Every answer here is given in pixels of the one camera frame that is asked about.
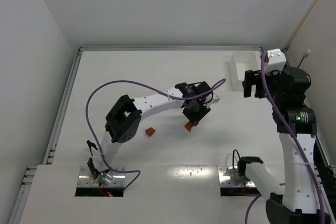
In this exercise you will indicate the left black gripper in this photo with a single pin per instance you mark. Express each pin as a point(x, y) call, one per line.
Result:
point(197, 114)

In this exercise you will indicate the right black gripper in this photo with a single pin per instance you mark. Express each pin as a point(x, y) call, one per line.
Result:
point(252, 83)

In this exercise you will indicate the red-brown arch block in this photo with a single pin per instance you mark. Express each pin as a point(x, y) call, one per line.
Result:
point(189, 126)

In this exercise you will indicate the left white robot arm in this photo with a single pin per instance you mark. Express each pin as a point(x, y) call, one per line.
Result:
point(122, 121)

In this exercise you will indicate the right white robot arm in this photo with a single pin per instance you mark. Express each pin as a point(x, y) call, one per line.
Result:
point(300, 199)

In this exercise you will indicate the red-brown wedge block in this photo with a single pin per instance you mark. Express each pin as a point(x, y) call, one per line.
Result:
point(150, 131)

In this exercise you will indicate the white open box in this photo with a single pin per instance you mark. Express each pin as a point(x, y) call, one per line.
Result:
point(242, 61)

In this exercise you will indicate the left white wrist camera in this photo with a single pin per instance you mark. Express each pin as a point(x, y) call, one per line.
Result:
point(213, 99)

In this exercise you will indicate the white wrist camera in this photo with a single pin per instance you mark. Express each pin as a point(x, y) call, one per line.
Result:
point(213, 99)
point(276, 60)

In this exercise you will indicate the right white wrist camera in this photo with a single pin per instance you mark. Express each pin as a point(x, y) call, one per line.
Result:
point(276, 60)

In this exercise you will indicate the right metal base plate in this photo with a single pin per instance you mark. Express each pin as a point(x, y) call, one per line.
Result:
point(229, 178)

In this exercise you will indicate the metal base plate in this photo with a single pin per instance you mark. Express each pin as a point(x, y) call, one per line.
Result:
point(229, 178)
point(106, 180)

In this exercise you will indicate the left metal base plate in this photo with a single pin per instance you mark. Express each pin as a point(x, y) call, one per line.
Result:
point(106, 180)

